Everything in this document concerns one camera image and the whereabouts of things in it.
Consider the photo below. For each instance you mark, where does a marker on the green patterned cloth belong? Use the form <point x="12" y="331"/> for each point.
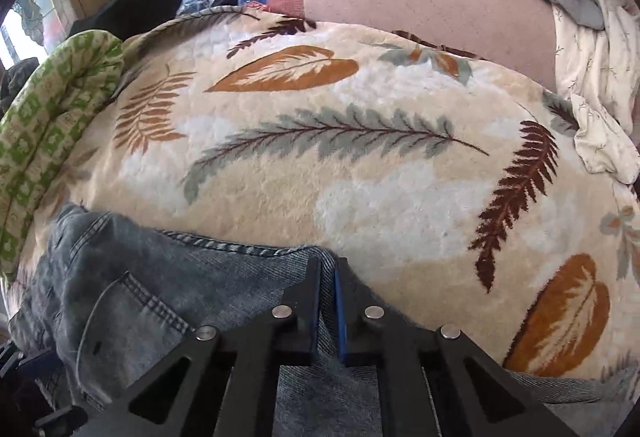
<point x="45" y="127"/>

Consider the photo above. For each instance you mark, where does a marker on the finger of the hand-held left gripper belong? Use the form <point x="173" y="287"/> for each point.
<point x="30" y="363"/>

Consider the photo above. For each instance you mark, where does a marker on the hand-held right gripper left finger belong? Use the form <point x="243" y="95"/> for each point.
<point x="315" y="319"/>

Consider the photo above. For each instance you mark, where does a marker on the blue denim pants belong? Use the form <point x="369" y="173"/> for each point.
<point x="150" y="277"/>

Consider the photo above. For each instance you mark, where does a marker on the pink bolster pillow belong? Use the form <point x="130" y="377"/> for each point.
<point x="425" y="2"/>

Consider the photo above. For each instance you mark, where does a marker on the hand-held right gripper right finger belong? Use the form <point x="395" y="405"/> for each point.
<point x="341" y="317"/>

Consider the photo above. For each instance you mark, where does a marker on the white floral cloth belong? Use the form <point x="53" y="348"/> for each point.
<point x="600" y="92"/>

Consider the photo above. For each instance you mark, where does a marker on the leaf print blanket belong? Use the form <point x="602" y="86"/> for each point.
<point x="350" y="177"/>

